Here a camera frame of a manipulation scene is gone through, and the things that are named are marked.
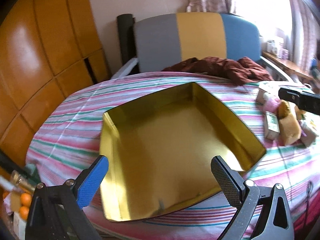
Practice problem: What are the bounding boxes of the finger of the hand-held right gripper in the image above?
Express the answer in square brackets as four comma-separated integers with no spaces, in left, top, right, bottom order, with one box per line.
[278,86,320,117]

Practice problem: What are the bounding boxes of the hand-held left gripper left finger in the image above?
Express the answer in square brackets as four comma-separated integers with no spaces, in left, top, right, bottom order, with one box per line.
[25,155,109,240]

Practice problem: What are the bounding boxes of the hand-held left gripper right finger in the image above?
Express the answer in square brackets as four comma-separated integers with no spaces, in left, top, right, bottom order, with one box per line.
[210,156,295,240]

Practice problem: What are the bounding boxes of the pink ring roll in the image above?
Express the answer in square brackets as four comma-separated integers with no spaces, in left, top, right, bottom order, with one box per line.
[262,94,282,113]

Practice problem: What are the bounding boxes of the pale yellow cake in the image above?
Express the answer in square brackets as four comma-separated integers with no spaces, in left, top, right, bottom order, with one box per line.
[278,116,302,146]

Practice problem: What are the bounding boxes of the green white small box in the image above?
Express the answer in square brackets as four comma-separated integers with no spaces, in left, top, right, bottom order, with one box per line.
[264,111,281,140]

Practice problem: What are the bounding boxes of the gold metal tin box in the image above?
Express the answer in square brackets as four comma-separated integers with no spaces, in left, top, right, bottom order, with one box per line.
[99,81,267,222]

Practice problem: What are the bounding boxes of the white cardboard box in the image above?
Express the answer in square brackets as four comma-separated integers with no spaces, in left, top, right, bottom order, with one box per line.
[255,81,280,104]

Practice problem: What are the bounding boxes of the wooden side table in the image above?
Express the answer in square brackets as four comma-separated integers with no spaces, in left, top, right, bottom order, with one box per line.
[262,51,320,81]

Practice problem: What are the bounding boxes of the white boxes on side table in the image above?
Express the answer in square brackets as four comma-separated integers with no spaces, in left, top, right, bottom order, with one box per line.
[266,36,290,58]

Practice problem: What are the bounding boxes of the pink green striped bed sheet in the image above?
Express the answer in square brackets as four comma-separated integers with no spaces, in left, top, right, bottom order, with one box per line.
[25,71,320,240]

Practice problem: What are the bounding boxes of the gold capped bottle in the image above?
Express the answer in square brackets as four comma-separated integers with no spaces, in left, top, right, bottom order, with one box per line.
[10,170,34,193]

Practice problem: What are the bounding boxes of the dark red crumpled cloth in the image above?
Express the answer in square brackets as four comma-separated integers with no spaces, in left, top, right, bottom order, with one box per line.
[161,56,274,87]

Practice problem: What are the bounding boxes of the grey yellow blue chair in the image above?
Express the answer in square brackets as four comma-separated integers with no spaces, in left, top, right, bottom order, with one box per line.
[134,12,262,73]

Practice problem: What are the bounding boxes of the wooden wardrobe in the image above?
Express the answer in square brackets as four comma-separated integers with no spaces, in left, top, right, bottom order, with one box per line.
[0,0,112,160]

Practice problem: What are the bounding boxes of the black rolled mat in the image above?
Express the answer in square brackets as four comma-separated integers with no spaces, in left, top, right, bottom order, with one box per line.
[117,14,137,67]

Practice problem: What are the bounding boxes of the black cable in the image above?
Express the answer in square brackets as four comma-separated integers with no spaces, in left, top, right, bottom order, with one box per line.
[303,181,315,222]

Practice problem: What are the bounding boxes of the white bed frame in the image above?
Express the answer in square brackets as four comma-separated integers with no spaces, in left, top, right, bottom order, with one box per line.
[110,57,139,79]

